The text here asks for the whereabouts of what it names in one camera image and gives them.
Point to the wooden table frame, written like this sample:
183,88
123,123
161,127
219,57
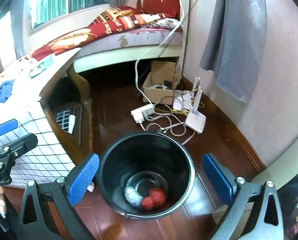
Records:
69,93

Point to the checkered white tablecloth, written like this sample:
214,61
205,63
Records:
48,160

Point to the grey hanging towel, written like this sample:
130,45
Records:
234,49

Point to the green white carton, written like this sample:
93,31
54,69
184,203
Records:
41,66

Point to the black trash bucket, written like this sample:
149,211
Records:
146,160

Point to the white wifi router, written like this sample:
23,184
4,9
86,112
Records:
195,119

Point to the red yellow patterned blanket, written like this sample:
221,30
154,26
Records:
111,21

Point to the red plastic bag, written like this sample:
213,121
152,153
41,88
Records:
154,200

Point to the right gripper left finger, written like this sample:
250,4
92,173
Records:
80,177

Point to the clear plastic bag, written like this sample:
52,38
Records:
133,196

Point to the bed with grey mattress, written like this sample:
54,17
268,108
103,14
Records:
131,45

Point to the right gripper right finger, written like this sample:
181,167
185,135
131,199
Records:
221,178

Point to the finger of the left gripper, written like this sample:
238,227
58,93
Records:
20,146
8,126

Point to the cardboard box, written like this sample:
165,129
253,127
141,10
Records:
161,82

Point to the person's left hand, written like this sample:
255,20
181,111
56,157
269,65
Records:
3,207

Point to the blue cloth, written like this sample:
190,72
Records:
5,90

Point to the white power strip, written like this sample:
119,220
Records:
139,114

